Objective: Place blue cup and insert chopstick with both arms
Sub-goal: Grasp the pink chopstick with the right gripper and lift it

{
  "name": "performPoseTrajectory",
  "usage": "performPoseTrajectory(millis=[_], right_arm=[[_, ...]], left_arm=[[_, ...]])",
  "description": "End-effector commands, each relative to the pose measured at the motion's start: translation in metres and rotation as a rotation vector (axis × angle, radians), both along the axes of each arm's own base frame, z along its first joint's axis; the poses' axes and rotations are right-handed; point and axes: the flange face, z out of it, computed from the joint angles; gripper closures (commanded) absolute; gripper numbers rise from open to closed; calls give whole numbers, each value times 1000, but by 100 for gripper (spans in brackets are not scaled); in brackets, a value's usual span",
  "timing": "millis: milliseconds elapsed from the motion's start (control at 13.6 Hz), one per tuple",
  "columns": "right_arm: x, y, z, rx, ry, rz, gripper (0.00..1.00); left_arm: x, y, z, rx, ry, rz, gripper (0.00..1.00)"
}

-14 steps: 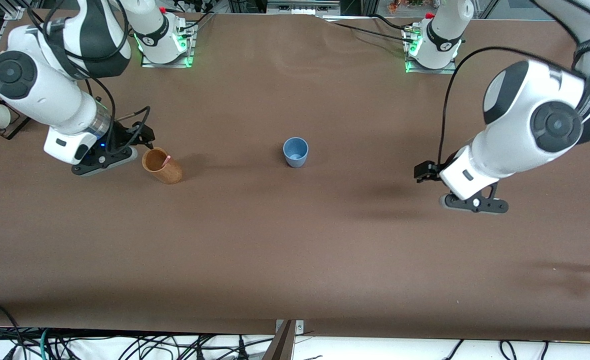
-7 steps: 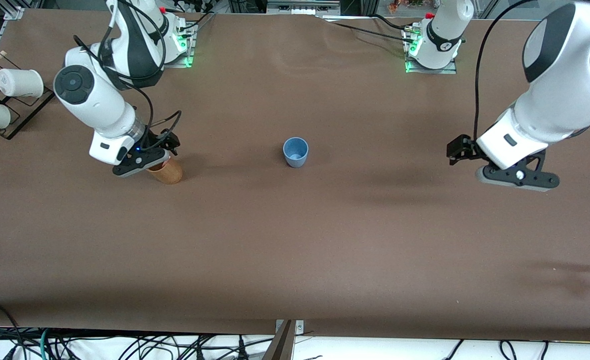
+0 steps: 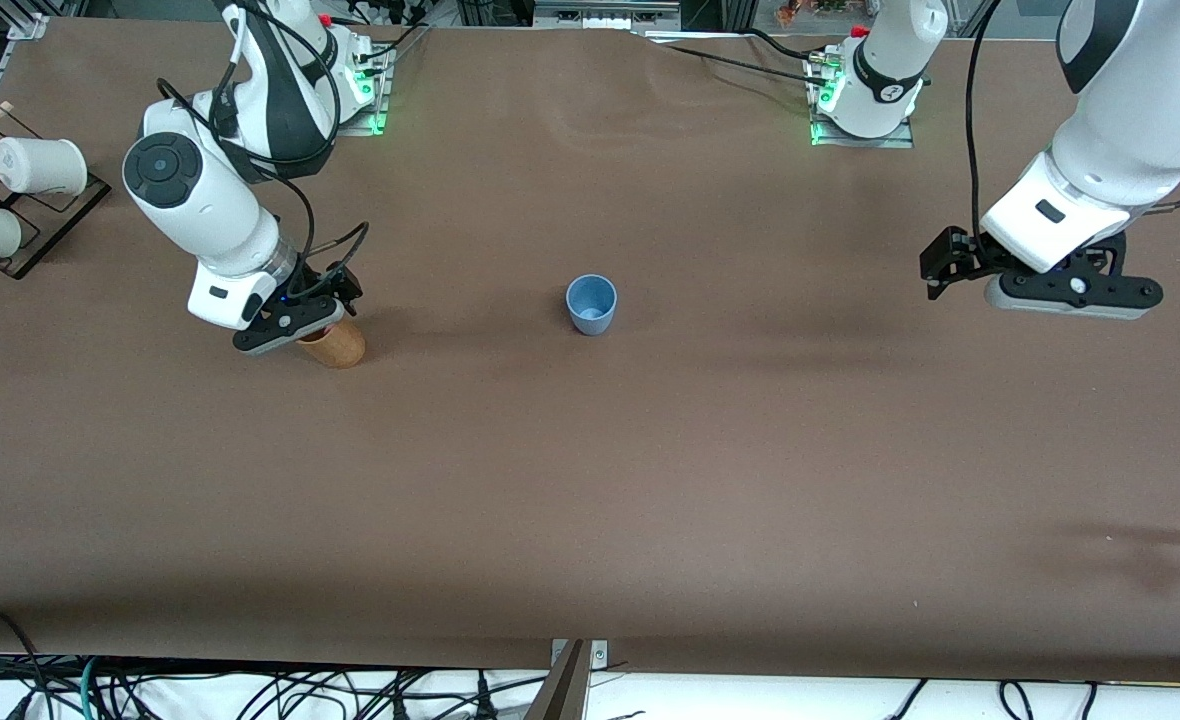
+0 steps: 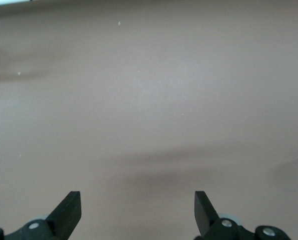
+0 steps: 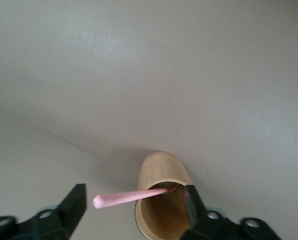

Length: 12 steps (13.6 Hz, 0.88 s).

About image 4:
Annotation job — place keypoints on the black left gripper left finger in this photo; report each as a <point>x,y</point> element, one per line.
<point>66,217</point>

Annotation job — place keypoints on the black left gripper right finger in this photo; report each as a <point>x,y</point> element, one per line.
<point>205,217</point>

